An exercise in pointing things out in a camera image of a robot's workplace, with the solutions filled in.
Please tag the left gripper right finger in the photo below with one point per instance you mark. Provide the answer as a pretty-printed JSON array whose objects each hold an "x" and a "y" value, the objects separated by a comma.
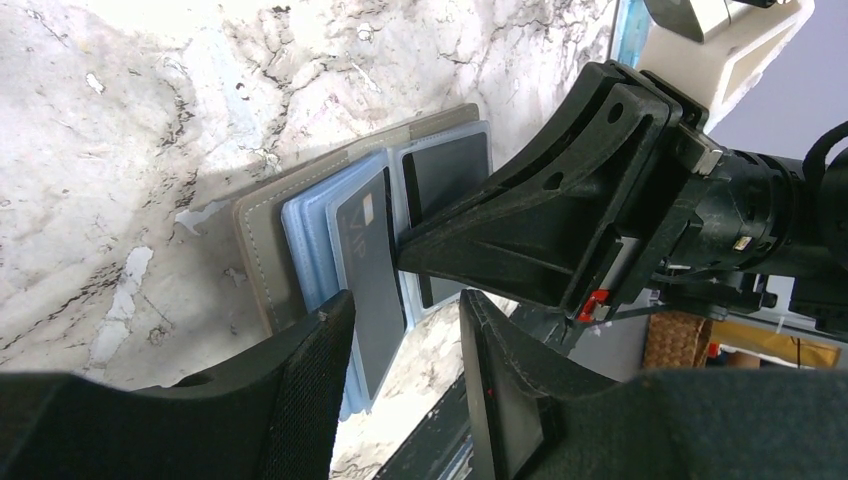
[{"x": 713, "y": 423}]

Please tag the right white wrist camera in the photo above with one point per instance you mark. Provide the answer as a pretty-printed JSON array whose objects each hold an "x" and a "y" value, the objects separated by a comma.
[{"x": 715, "y": 52}]

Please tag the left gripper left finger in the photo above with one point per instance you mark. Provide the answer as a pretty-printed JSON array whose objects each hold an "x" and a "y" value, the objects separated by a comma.
[{"x": 270, "y": 412}]

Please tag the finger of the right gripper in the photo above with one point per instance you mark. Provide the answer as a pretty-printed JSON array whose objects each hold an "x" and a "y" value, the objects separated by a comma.
[
  {"x": 583, "y": 147},
  {"x": 548, "y": 249}
]

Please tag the black VIP credit card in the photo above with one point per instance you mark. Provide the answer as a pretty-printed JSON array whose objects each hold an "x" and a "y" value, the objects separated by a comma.
[{"x": 365, "y": 268}]

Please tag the woven basket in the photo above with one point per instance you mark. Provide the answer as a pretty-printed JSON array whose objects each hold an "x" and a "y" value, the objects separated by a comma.
[{"x": 676, "y": 340}]

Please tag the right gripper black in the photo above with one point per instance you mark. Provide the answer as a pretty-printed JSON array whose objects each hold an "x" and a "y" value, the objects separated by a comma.
[{"x": 713, "y": 223}]

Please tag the grey leather card holder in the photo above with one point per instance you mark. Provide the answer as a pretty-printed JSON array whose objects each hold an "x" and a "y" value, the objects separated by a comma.
[{"x": 332, "y": 224}]

